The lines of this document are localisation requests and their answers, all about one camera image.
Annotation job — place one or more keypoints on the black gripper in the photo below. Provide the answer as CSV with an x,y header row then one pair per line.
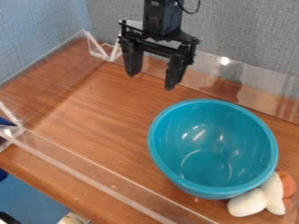
x,y
176,45

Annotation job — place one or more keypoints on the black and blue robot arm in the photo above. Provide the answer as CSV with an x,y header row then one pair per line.
x,y
163,16

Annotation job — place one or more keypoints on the blue plastic bowl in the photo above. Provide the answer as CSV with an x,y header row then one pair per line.
x,y
213,147

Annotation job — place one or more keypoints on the white and orange toy mushroom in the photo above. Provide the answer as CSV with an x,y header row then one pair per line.
x,y
274,196

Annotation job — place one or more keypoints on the clear acrylic left barrier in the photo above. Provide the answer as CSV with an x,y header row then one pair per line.
x,y
22,54

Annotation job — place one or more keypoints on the clear acrylic barrier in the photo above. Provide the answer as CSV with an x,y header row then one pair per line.
x,y
257,88
98,176
22,54

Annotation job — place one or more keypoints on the clear acrylic back barrier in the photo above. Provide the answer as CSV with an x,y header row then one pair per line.
x,y
257,88

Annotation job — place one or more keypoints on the clear acrylic front barrier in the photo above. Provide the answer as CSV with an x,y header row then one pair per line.
x,y
98,176

